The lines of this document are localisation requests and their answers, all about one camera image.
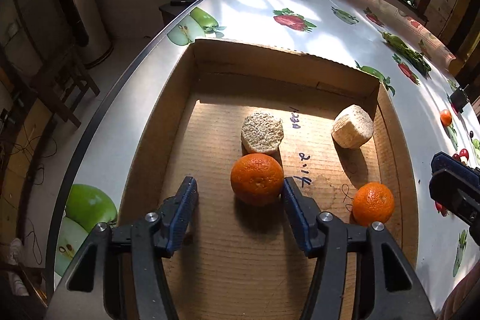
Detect speckled beige chunk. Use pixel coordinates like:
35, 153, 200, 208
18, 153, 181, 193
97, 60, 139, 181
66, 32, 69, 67
241, 111, 284, 156

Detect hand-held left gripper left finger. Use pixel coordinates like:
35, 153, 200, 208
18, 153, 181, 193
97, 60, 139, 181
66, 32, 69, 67
45, 175, 199, 320

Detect wooden chair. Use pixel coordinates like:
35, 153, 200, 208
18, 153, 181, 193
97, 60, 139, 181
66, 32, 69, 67
32, 46, 101, 129

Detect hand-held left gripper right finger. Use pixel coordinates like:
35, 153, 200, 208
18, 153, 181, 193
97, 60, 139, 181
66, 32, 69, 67
281, 176, 437, 320

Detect large orange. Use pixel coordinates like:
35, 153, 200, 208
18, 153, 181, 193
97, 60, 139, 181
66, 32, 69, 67
230, 154, 285, 207

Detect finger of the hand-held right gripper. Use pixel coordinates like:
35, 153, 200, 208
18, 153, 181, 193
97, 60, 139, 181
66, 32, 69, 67
429, 169, 480, 227
431, 151, 480, 180

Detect black pot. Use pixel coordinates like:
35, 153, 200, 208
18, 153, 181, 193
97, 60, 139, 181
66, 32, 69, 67
450, 85, 469, 113

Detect dark side table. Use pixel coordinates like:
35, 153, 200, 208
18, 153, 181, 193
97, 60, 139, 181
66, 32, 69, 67
159, 0, 211, 36

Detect pale beige chunk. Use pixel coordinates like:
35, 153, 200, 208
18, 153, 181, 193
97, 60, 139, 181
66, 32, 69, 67
331, 104, 374, 149

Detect green leafy vegetable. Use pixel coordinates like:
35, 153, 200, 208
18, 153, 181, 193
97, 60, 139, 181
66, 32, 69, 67
380, 31, 432, 75

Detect brown cardboard box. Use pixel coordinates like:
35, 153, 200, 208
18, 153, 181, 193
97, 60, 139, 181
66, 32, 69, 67
118, 39, 419, 320

